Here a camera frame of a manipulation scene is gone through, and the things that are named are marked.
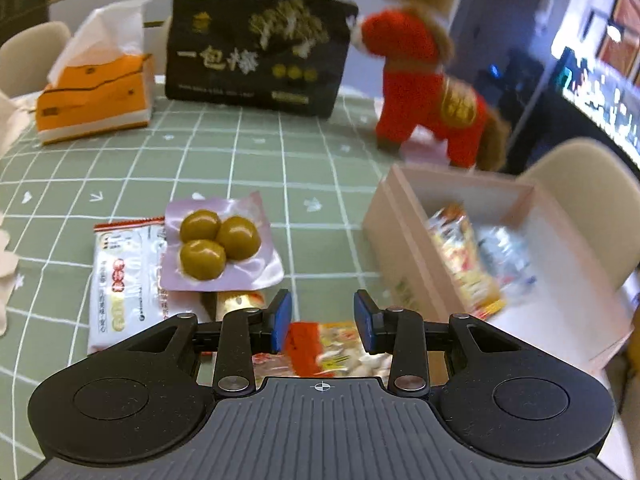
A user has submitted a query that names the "red shiny snack bag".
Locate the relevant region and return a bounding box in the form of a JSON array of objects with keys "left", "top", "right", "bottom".
[{"left": 252, "top": 322, "right": 392, "bottom": 388}]

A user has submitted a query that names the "oat bar snack packet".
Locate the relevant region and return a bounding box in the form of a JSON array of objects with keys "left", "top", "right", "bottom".
[{"left": 201, "top": 290, "right": 267, "bottom": 322}]

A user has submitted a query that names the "green plums vacuum pack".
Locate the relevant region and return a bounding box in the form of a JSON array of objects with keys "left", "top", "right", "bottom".
[{"left": 160, "top": 192, "right": 284, "bottom": 292}]

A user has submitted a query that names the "white red snack packet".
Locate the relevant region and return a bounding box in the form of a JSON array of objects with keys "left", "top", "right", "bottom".
[{"left": 88, "top": 217, "right": 168, "bottom": 353}]

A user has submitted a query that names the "yellow cartoon snack bag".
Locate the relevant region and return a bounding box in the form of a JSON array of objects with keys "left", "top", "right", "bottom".
[{"left": 427, "top": 203, "right": 506, "bottom": 321}]

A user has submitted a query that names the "pink cardboard box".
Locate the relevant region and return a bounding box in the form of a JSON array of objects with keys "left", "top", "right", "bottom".
[{"left": 362, "top": 165, "right": 631, "bottom": 375}]

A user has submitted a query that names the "clear blue snack packet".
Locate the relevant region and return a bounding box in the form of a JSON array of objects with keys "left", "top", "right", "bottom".
[{"left": 475, "top": 226, "right": 537, "bottom": 304}]

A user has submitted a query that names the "green checked tablecloth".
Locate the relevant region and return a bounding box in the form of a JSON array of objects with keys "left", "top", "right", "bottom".
[{"left": 1, "top": 90, "right": 392, "bottom": 479}]

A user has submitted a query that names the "beige chair right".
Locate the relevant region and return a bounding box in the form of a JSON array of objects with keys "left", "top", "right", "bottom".
[{"left": 521, "top": 138, "right": 640, "bottom": 289}]

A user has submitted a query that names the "beige chair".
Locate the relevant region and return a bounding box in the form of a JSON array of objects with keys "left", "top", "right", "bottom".
[
  {"left": 521, "top": 138, "right": 640, "bottom": 289},
  {"left": 0, "top": 22, "right": 70, "bottom": 98}
]

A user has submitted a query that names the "red plush horse toy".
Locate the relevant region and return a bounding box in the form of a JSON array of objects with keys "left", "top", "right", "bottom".
[{"left": 352, "top": 3, "right": 511, "bottom": 171}]

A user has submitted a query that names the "black gift box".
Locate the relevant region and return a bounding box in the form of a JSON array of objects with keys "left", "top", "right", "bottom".
[{"left": 165, "top": 0, "right": 358, "bottom": 118}]

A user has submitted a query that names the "orange tissue box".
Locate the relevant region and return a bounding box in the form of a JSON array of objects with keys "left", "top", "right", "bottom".
[{"left": 36, "top": 0, "right": 155, "bottom": 145}]

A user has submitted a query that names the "cream canvas tote bag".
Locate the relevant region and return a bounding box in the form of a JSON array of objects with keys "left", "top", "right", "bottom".
[{"left": 1, "top": 92, "right": 39, "bottom": 336}]

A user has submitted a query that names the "beige chair far left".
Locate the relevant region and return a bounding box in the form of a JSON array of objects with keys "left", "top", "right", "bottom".
[{"left": 0, "top": 22, "right": 70, "bottom": 98}]

